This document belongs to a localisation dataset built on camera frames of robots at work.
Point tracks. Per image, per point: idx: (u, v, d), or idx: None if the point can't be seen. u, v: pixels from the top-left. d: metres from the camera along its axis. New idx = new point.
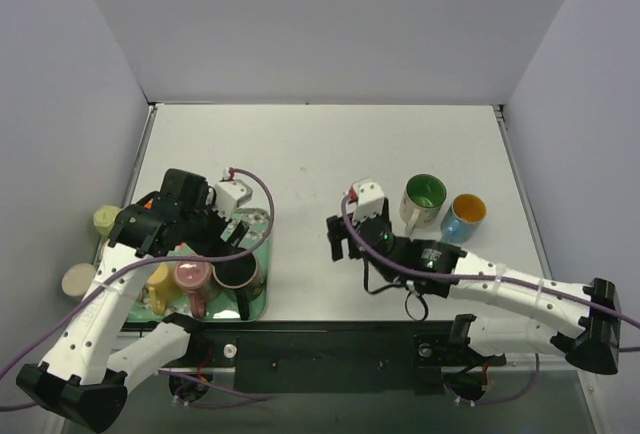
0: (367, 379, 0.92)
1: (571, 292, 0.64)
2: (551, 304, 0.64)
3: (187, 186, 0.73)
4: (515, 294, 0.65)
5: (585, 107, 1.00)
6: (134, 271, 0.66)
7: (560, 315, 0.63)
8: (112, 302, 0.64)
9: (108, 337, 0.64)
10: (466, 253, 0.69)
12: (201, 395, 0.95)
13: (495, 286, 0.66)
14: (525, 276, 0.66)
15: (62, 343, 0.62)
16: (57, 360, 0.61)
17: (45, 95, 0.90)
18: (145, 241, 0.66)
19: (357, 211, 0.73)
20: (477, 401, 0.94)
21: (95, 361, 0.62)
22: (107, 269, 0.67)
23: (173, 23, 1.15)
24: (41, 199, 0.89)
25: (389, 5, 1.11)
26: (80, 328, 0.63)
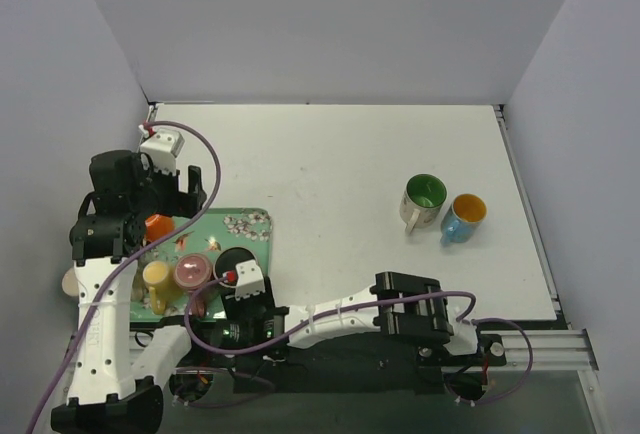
0: (366, 378, 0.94)
1: (361, 299, 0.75)
2: (352, 318, 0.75)
3: (118, 174, 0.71)
4: (329, 324, 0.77)
5: (585, 109, 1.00)
6: (115, 278, 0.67)
7: (362, 325, 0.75)
8: (112, 315, 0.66)
9: (121, 349, 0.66)
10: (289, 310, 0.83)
12: (201, 395, 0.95)
13: (313, 327, 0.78)
14: (327, 307, 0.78)
15: (81, 374, 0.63)
16: (84, 390, 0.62)
17: (45, 96, 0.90)
18: (115, 248, 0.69)
19: (238, 290, 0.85)
20: (477, 401, 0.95)
21: (121, 375, 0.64)
22: (90, 289, 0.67)
23: (172, 22, 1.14)
24: (41, 203, 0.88)
25: (391, 5, 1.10)
26: (91, 352, 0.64)
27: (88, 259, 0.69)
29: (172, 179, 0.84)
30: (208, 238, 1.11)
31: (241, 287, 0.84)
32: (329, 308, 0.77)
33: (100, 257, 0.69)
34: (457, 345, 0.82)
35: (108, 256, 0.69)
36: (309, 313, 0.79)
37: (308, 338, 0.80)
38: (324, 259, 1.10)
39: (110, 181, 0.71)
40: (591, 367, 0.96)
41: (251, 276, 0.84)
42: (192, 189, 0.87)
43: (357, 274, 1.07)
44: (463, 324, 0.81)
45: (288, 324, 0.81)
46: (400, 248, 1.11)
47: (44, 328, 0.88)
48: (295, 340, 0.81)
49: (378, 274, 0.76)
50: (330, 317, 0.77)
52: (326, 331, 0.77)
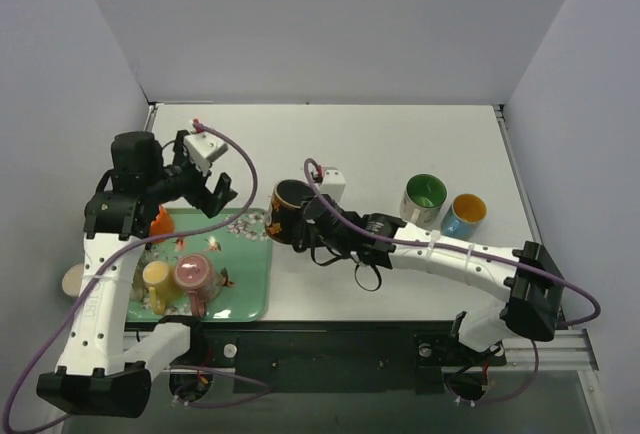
0: (367, 379, 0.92)
1: (500, 254, 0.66)
2: (480, 265, 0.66)
3: (138, 156, 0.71)
4: (447, 259, 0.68)
5: (585, 108, 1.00)
6: (124, 257, 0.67)
7: (488, 277, 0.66)
8: (111, 291, 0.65)
9: (114, 326, 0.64)
10: (406, 223, 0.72)
12: (201, 395, 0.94)
13: (428, 252, 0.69)
14: (457, 242, 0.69)
15: (73, 345, 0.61)
16: (73, 361, 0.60)
17: (45, 96, 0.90)
18: (125, 225, 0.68)
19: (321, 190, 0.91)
20: (477, 401, 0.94)
21: (111, 352, 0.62)
22: (95, 261, 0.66)
23: (172, 24, 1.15)
24: (41, 200, 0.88)
25: (390, 6, 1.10)
26: (86, 323, 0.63)
27: (98, 233, 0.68)
29: (201, 177, 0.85)
30: (208, 238, 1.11)
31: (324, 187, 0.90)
32: (460, 244, 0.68)
33: (108, 232, 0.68)
34: (476, 332, 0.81)
35: (116, 233, 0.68)
36: (433, 238, 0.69)
37: (413, 260, 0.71)
38: (324, 259, 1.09)
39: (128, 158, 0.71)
40: (591, 367, 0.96)
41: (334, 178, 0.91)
42: (216, 194, 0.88)
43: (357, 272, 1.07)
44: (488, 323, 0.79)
45: (401, 235, 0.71)
46: None
47: (43, 326, 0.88)
48: (397, 254, 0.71)
49: (538, 243, 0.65)
50: (453, 254, 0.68)
52: (439, 263, 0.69)
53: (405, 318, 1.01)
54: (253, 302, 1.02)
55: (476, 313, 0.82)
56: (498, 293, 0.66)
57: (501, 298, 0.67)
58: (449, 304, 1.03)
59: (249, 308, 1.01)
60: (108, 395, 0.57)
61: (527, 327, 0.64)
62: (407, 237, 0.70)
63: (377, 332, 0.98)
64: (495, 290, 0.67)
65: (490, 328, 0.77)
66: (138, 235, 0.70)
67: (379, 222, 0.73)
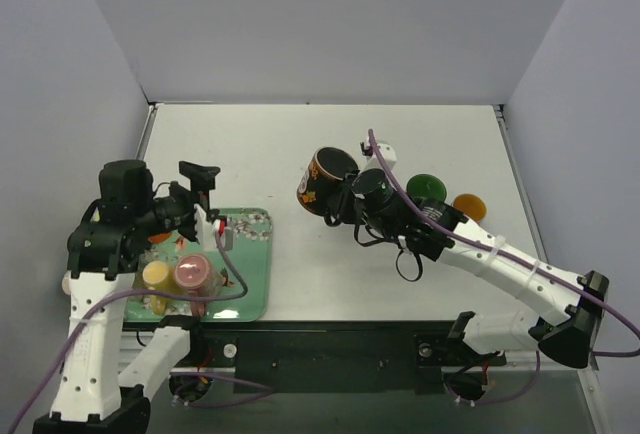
0: (367, 379, 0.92)
1: (564, 277, 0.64)
2: (541, 286, 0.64)
3: (129, 185, 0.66)
4: (510, 269, 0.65)
5: (585, 107, 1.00)
6: (115, 300, 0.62)
7: (548, 299, 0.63)
8: (100, 334, 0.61)
9: (108, 366, 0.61)
10: (466, 219, 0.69)
12: (201, 395, 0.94)
13: (489, 257, 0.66)
14: (522, 255, 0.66)
15: (65, 390, 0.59)
16: (67, 406, 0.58)
17: (45, 95, 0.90)
18: (111, 263, 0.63)
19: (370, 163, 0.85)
20: (478, 401, 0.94)
21: (106, 394, 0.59)
22: (82, 304, 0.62)
23: (172, 24, 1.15)
24: (41, 200, 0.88)
25: (390, 5, 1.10)
26: (77, 368, 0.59)
27: (83, 272, 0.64)
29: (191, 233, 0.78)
30: None
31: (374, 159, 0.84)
32: (525, 258, 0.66)
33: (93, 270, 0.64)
34: (488, 341, 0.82)
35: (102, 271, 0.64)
36: (497, 245, 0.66)
37: (467, 260, 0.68)
38: (324, 259, 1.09)
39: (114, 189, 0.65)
40: (591, 367, 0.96)
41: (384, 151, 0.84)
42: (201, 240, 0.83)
43: (357, 272, 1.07)
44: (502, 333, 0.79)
45: (463, 230, 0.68)
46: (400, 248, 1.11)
47: (43, 325, 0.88)
48: (453, 251, 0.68)
49: (603, 277, 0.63)
50: (517, 267, 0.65)
52: (499, 272, 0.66)
53: (405, 318, 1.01)
54: (253, 301, 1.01)
55: (494, 320, 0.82)
56: (548, 316, 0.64)
57: (550, 322, 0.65)
58: (449, 304, 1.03)
59: (249, 308, 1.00)
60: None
61: (565, 355, 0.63)
62: (469, 236, 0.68)
63: (377, 332, 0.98)
64: (546, 313, 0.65)
65: (505, 336, 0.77)
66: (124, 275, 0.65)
67: (435, 210, 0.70)
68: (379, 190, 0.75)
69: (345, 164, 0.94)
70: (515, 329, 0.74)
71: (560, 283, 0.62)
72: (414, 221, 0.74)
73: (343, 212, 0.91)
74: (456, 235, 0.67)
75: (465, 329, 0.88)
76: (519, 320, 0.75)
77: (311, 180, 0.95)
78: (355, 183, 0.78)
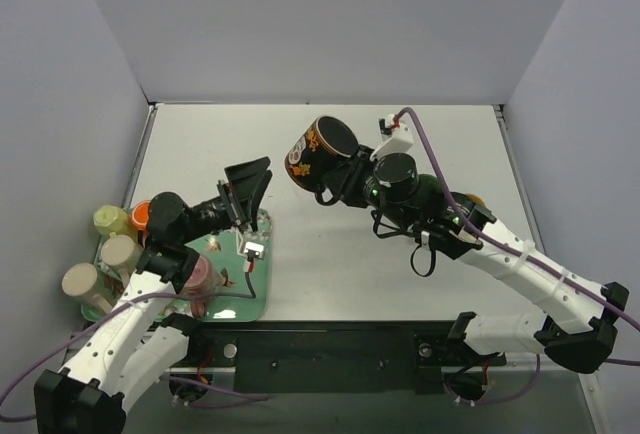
0: (368, 379, 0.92)
1: (589, 288, 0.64)
2: (567, 296, 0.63)
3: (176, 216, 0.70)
4: (537, 277, 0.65)
5: (585, 107, 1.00)
6: (159, 297, 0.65)
7: (572, 309, 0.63)
8: (137, 319, 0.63)
9: (125, 351, 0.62)
10: (494, 220, 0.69)
12: (201, 395, 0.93)
13: (518, 262, 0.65)
14: (550, 263, 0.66)
15: (83, 352, 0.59)
16: (78, 365, 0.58)
17: (45, 96, 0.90)
18: (168, 270, 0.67)
19: (386, 142, 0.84)
20: (478, 401, 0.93)
21: (112, 372, 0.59)
22: (133, 291, 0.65)
23: (172, 24, 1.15)
24: (42, 201, 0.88)
25: (390, 5, 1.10)
26: (103, 337, 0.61)
27: (146, 270, 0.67)
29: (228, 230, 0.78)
30: (208, 237, 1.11)
31: (391, 140, 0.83)
32: (553, 267, 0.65)
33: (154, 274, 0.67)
34: (486, 342, 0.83)
35: (159, 276, 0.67)
36: (527, 251, 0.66)
37: (493, 262, 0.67)
38: (324, 259, 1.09)
39: (162, 215, 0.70)
40: None
41: (402, 136, 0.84)
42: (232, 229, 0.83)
43: (357, 272, 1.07)
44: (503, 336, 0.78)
45: (492, 232, 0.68)
46: (400, 248, 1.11)
47: (44, 325, 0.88)
48: (481, 251, 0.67)
49: (622, 288, 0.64)
50: (544, 275, 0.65)
52: (524, 278, 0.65)
53: (405, 318, 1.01)
54: (253, 301, 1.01)
55: (500, 318, 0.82)
56: (566, 325, 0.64)
57: (565, 331, 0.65)
58: (449, 304, 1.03)
59: (249, 308, 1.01)
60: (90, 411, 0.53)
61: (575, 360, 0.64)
62: (501, 239, 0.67)
63: (377, 332, 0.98)
64: (564, 323, 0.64)
65: (508, 339, 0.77)
66: (172, 288, 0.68)
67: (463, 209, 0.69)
68: (408, 182, 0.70)
69: (351, 143, 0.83)
70: (520, 332, 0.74)
71: (587, 293, 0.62)
72: (437, 216, 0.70)
73: (347, 192, 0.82)
74: (486, 235, 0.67)
75: (465, 329, 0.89)
76: (523, 323, 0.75)
77: (309, 151, 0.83)
78: (381, 168, 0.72)
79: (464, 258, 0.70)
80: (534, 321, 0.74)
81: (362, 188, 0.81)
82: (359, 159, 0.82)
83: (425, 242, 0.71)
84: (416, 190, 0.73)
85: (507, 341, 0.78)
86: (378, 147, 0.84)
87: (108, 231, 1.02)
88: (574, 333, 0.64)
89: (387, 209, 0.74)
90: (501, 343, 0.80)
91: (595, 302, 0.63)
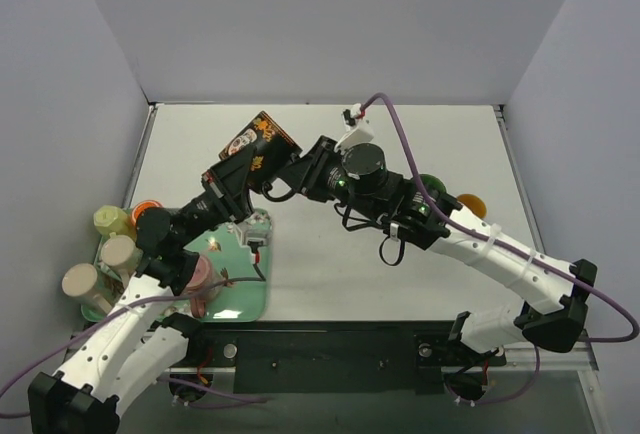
0: (368, 380, 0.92)
1: (559, 266, 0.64)
2: (537, 277, 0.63)
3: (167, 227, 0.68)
4: (505, 259, 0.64)
5: (585, 107, 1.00)
6: (157, 302, 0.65)
7: (542, 290, 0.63)
8: (134, 324, 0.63)
9: (121, 356, 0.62)
10: (460, 207, 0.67)
12: (201, 396, 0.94)
13: (485, 247, 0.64)
14: (518, 245, 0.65)
15: (78, 356, 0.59)
16: (73, 369, 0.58)
17: (46, 95, 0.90)
18: (167, 276, 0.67)
19: (349, 133, 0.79)
20: (478, 401, 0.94)
21: (107, 377, 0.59)
22: (131, 296, 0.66)
23: (171, 23, 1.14)
24: (42, 201, 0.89)
25: (390, 5, 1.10)
26: (98, 342, 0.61)
27: (144, 275, 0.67)
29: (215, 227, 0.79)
30: (208, 238, 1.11)
31: (355, 132, 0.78)
32: (521, 249, 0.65)
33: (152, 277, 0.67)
34: (482, 341, 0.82)
35: (158, 281, 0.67)
36: (493, 235, 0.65)
37: (460, 249, 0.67)
38: (324, 259, 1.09)
39: (155, 227, 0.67)
40: (591, 367, 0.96)
41: (366, 129, 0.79)
42: None
43: (357, 273, 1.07)
44: (492, 334, 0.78)
45: (466, 221, 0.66)
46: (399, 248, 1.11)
47: (43, 325, 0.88)
48: (449, 241, 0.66)
49: (592, 265, 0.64)
50: (512, 257, 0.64)
52: (493, 262, 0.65)
53: (405, 318, 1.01)
54: (253, 302, 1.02)
55: (483, 314, 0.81)
56: (538, 305, 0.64)
57: (537, 311, 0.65)
58: (450, 304, 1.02)
59: (249, 307, 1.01)
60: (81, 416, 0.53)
61: (551, 341, 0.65)
62: (467, 225, 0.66)
63: (377, 332, 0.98)
64: (536, 304, 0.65)
65: (495, 331, 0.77)
66: (172, 292, 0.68)
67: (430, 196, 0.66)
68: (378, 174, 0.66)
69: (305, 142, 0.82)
70: (504, 322, 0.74)
71: (555, 273, 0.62)
72: (405, 209, 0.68)
73: (309, 186, 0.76)
74: (453, 224, 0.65)
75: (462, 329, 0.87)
76: (505, 312, 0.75)
77: (262, 140, 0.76)
78: (348, 158, 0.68)
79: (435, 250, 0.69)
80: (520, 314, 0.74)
81: (326, 179, 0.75)
82: (323, 148, 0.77)
83: (394, 234, 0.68)
84: (384, 181, 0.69)
85: (498, 336, 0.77)
86: (342, 140, 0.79)
87: (107, 232, 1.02)
88: (546, 312, 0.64)
89: (354, 200, 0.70)
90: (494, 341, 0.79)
91: (564, 280, 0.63)
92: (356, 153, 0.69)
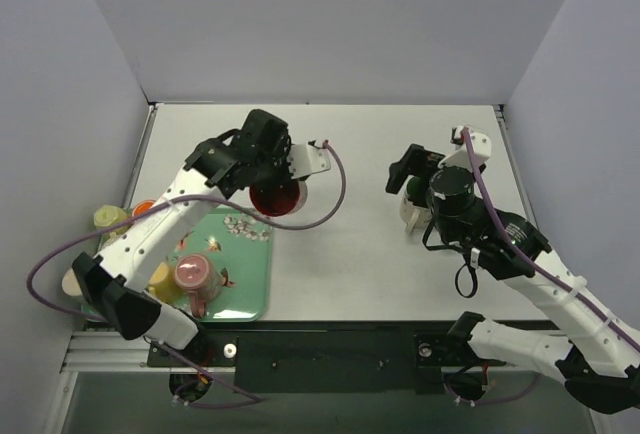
0: (369, 380, 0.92)
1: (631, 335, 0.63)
2: (608, 339, 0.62)
3: (266, 132, 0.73)
4: (582, 315, 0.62)
5: (584, 107, 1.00)
6: (200, 201, 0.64)
7: (610, 353, 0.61)
8: (171, 222, 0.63)
9: (158, 252, 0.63)
10: (550, 249, 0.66)
12: (201, 395, 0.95)
13: (565, 297, 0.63)
14: (597, 303, 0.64)
15: (118, 244, 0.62)
16: (110, 257, 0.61)
17: (46, 95, 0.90)
18: (216, 174, 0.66)
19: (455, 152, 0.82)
20: (477, 401, 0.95)
21: (141, 270, 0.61)
22: (176, 190, 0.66)
23: (172, 23, 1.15)
24: (42, 200, 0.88)
25: (390, 4, 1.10)
26: (138, 234, 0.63)
27: (194, 168, 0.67)
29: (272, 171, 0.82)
30: (208, 238, 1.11)
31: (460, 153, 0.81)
32: (599, 308, 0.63)
33: (200, 174, 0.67)
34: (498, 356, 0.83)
35: (205, 177, 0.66)
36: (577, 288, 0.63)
37: (537, 291, 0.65)
38: (324, 259, 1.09)
39: (252, 126, 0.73)
40: None
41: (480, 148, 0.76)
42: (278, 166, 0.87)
43: (357, 272, 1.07)
44: (515, 356, 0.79)
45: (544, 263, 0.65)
46: (400, 249, 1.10)
47: (43, 325, 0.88)
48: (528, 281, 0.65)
49: None
50: (589, 314, 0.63)
52: (568, 313, 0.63)
53: (406, 318, 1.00)
54: (253, 302, 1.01)
55: (513, 335, 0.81)
56: (599, 365, 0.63)
57: (595, 371, 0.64)
58: (450, 304, 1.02)
59: (248, 308, 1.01)
60: (113, 304, 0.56)
61: (597, 399, 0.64)
62: (552, 272, 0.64)
63: (377, 332, 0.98)
64: (596, 363, 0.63)
65: (519, 356, 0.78)
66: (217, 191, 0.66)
67: (516, 229, 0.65)
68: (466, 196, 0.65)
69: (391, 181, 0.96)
70: (538, 357, 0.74)
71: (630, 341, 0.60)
72: (492, 236, 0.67)
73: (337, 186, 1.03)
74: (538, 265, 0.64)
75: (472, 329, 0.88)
76: (543, 346, 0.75)
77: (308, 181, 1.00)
78: (436, 180, 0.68)
79: (508, 283, 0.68)
80: (557, 347, 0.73)
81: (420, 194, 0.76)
82: (427, 165, 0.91)
83: (474, 261, 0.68)
84: (471, 205, 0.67)
85: (523, 361, 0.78)
86: (448, 158, 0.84)
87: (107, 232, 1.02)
88: (603, 374, 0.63)
89: (436, 218, 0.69)
90: (511, 361, 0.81)
91: (636, 351, 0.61)
92: (453, 171, 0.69)
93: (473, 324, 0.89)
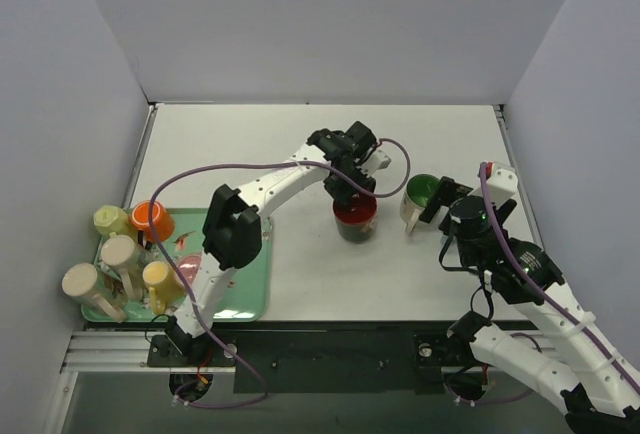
0: (368, 379, 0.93)
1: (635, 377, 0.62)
2: (610, 377, 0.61)
3: (365, 137, 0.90)
4: (585, 349, 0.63)
5: (584, 108, 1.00)
6: (317, 168, 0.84)
7: (610, 392, 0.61)
8: (296, 177, 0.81)
9: (277, 198, 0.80)
10: (562, 282, 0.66)
12: (201, 395, 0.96)
13: (570, 329, 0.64)
14: (603, 341, 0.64)
15: (253, 183, 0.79)
16: (248, 191, 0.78)
17: (46, 96, 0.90)
18: (330, 151, 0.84)
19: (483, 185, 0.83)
20: (477, 401, 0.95)
21: (266, 207, 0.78)
22: (299, 155, 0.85)
23: (172, 23, 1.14)
24: (42, 201, 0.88)
25: (390, 5, 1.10)
26: (269, 180, 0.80)
27: (314, 146, 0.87)
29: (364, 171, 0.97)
30: None
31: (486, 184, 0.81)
32: (605, 345, 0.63)
33: (319, 150, 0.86)
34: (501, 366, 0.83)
35: (322, 153, 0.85)
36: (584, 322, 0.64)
37: (544, 319, 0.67)
38: (324, 258, 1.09)
39: (357, 130, 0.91)
40: None
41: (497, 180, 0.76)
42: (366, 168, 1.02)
43: (357, 272, 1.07)
44: (517, 370, 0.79)
45: (557, 297, 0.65)
46: (400, 249, 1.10)
47: (43, 325, 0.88)
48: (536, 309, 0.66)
49: None
50: (594, 350, 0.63)
52: (572, 346, 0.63)
53: (405, 318, 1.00)
54: (253, 302, 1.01)
55: (520, 350, 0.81)
56: (599, 402, 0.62)
57: (594, 408, 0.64)
58: (450, 304, 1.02)
59: (248, 308, 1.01)
60: (246, 224, 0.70)
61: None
62: (561, 304, 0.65)
63: (377, 332, 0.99)
64: (596, 400, 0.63)
65: (522, 371, 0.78)
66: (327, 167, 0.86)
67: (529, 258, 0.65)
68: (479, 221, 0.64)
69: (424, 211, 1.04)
70: (539, 377, 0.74)
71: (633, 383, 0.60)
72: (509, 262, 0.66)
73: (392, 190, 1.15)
74: (547, 295, 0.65)
75: (476, 332, 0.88)
76: (549, 370, 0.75)
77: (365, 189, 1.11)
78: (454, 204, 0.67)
79: (517, 308, 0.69)
80: (563, 376, 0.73)
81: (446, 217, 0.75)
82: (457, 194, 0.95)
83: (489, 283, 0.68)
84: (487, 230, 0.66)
85: (524, 377, 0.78)
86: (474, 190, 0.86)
87: (107, 232, 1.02)
88: (603, 411, 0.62)
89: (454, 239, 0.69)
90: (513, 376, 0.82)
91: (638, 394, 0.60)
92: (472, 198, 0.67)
93: (481, 327, 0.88)
